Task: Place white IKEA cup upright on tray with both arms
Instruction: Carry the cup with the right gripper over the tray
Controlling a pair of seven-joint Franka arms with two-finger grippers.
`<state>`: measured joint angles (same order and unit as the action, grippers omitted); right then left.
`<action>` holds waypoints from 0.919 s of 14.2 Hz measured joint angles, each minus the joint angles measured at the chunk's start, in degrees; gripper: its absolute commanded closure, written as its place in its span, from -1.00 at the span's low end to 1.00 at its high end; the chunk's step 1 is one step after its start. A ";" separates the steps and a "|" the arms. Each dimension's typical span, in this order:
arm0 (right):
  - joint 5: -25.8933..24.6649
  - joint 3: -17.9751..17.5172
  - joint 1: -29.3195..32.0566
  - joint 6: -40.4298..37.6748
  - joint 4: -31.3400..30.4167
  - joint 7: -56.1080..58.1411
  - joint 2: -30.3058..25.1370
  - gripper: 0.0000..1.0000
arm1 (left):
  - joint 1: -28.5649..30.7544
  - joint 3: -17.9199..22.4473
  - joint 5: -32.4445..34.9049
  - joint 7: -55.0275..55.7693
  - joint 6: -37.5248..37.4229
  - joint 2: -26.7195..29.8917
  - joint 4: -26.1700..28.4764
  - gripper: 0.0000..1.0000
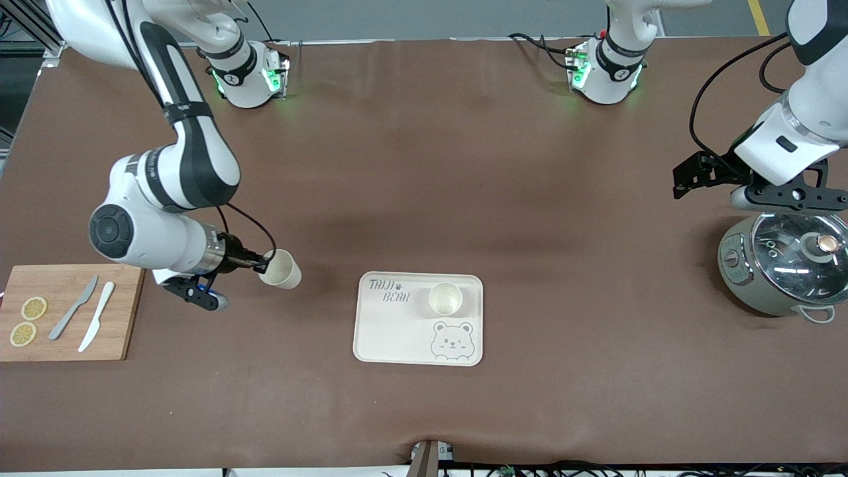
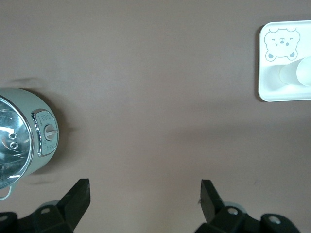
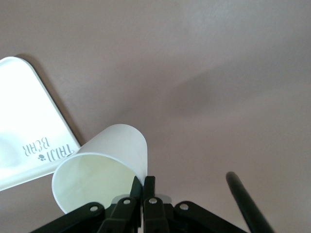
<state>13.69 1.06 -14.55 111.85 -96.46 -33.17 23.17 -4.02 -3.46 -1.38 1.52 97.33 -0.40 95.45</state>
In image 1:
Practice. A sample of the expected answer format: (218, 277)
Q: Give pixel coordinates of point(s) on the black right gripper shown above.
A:
(233, 256)

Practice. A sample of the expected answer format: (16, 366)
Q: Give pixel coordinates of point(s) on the grey plastic knife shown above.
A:
(73, 309)

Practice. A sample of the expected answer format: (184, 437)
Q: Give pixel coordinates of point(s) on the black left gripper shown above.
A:
(721, 168)

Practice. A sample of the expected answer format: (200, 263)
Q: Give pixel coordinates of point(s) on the cream tray with bear print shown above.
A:
(397, 338)

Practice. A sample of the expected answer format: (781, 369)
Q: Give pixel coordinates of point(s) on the white plastic knife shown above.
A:
(98, 315)

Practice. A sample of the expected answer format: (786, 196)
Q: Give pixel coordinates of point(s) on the aluminium frame profile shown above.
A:
(40, 30)

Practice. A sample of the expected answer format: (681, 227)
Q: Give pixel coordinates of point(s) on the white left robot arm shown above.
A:
(821, 99)

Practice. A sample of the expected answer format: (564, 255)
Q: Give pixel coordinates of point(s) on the white plastic cup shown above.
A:
(285, 271)
(445, 299)

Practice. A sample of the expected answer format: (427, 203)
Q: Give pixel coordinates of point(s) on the bamboo cutting board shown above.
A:
(119, 318)

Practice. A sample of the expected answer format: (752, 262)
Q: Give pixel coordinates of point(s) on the glass pot lid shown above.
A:
(788, 258)

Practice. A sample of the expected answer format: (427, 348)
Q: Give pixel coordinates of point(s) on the lemon slice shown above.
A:
(22, 334)
(34, 308)

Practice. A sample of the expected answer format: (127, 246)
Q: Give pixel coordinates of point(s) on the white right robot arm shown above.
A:
(199, 165)

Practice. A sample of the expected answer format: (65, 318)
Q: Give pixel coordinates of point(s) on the grey-green electric cooking pot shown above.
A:
(739, 285)

